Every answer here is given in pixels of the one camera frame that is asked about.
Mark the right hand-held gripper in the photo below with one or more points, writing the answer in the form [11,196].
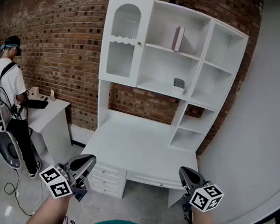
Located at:
[205,198]

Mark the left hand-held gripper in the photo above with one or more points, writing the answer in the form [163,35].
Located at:
[56,182]

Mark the red book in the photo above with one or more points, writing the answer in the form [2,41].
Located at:
[177,38]

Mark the white desk with hutch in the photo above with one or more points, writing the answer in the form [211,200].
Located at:
[138,147]

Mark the small white drawer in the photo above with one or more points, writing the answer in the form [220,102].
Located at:
[110,171]
[104,190]
[106,182]

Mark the wide white drawer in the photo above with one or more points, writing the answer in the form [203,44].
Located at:
[154,180]

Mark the small white table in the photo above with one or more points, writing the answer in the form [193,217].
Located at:
[49,120]

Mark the thin wooden stand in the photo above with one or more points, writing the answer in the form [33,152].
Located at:
[53,96]

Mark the black keyboard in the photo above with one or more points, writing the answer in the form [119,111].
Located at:
[37,104]

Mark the wooden block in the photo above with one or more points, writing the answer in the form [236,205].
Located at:
[36,94]

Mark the small grey storage box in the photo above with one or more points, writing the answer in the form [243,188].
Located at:
[179,87]

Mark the white glass cabinet door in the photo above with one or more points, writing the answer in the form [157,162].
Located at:
[107,40]

